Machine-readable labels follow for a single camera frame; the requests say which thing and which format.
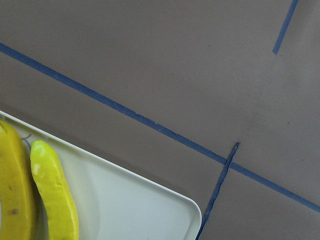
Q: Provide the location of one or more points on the yellow banana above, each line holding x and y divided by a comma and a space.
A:
54, 190
18, 204

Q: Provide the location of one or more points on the cream bear tray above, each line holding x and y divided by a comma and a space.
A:
114, 203

